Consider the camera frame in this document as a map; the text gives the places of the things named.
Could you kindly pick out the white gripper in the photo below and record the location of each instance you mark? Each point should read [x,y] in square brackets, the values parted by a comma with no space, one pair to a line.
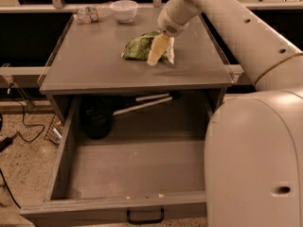
[169,23]

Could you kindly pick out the green jalapeno chip bag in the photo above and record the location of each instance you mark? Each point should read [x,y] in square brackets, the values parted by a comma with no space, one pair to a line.
[138,48]

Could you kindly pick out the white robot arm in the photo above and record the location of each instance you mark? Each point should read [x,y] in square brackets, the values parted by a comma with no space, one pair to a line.
[253,143]

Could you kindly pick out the grey drawer cabinet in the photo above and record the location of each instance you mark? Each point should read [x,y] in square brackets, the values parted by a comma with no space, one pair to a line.
[89,62]

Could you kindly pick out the open grey top drawer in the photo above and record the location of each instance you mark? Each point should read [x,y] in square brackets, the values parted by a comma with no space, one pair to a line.
[150,160]

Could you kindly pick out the white bowl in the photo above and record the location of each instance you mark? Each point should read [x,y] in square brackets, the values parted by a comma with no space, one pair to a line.
[124,10]

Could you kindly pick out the clear plastic water bottle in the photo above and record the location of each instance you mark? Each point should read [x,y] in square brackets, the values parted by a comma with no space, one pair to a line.
[93,13]

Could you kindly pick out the black power adapter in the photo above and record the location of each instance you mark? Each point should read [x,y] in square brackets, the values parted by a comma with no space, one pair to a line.
[5,143]

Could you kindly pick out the black pan with grey handle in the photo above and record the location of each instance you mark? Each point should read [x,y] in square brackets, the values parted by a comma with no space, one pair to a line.
[97,113]

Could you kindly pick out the wire mesh basket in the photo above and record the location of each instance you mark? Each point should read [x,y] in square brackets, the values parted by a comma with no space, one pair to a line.
[54,131]

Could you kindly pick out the metal railing frame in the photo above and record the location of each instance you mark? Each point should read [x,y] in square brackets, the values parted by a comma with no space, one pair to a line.
[25,70]

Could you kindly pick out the black drawer handle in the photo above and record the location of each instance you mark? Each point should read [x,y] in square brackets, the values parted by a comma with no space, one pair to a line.
[145,217]

